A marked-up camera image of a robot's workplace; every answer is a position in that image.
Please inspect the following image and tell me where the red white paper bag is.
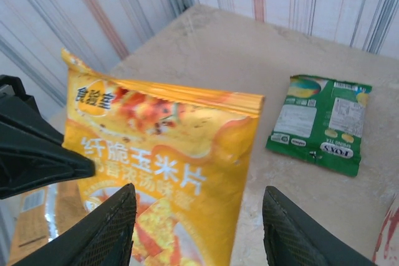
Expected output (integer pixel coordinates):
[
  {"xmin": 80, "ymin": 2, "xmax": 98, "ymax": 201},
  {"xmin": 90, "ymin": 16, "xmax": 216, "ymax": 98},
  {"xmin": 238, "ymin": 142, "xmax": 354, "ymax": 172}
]
[{"xmin": 372, "ymin": 196, "xmax": 399, "ymax": 264}]

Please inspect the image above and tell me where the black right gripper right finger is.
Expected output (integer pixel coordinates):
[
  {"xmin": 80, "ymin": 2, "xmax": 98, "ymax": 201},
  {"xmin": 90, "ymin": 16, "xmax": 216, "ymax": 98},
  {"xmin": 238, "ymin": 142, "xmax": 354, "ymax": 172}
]
[{"xmin": 262, "ymin": 186, "xmax": 380, "ymax": 266}]

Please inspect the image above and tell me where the yellow corn chip bag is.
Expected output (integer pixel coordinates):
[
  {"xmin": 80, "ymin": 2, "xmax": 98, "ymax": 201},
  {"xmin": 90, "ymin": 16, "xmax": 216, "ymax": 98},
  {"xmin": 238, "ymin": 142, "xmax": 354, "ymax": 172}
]
[{"xmin": 60, "ymin": 48, "xmax": 266, "ymax": 266}]

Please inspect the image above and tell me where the green Fox's candy bag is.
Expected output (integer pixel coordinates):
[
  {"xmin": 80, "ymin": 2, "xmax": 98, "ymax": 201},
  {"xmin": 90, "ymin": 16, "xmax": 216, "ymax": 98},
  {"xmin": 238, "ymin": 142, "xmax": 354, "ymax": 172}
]
[{"xmin": 265, "ymin": 74, "xmax": 373, "ymax": 178}]

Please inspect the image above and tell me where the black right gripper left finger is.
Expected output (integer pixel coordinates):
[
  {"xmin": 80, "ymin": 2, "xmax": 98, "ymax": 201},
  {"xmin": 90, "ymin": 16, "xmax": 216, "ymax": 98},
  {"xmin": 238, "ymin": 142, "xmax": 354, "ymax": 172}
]
[{"xmin": 12, "ymin": 183, "xmax": 138, "ymax": 266}]

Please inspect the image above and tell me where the large orange snack bag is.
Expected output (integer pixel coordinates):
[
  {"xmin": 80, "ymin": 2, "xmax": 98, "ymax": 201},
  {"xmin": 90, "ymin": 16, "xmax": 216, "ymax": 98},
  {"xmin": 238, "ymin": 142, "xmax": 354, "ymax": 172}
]
[{"xmin": 7, "ymin": 181, "xmax": 85, "ymax": 266}]

